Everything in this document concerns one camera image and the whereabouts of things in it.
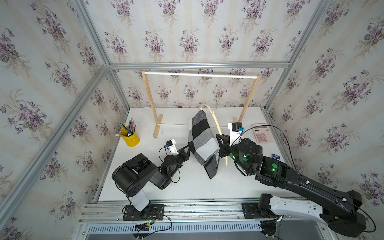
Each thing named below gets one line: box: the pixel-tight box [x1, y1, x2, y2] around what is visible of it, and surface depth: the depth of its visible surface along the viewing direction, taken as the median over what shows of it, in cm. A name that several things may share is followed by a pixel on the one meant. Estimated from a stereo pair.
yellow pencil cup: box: [119, 128, 141, 147], surface depth 95 cm
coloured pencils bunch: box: [115, 118, 137, 137], surface depth 95 cm
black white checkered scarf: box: [188, 110, 221, 179], surface depth 82 cm
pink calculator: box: [252, 123, 275, 144], surface depth 103 cm
